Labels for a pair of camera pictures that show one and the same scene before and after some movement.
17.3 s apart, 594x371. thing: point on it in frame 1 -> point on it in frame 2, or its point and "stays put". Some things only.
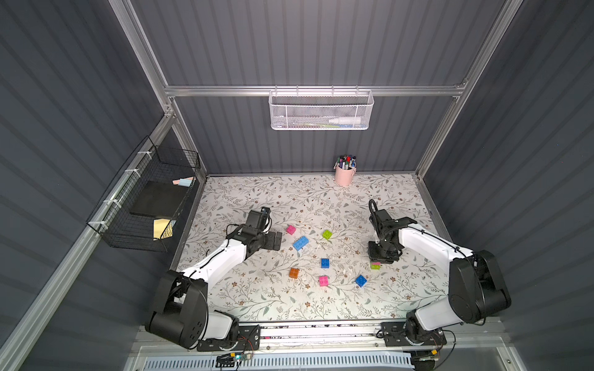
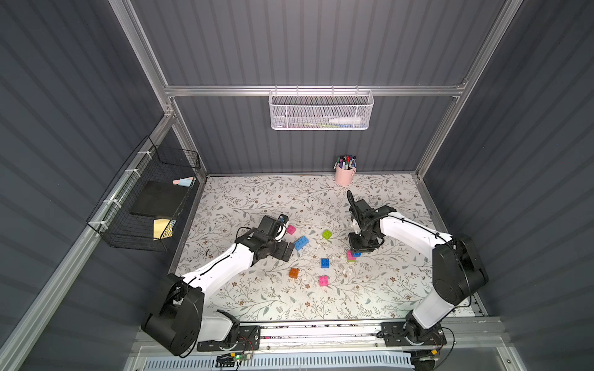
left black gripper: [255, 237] -> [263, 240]
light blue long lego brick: [301, 243] stays put
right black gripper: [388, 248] -> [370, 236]
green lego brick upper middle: [327, 234] stays put
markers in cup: [346, 162] stays put
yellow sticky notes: [163, 228] stays put
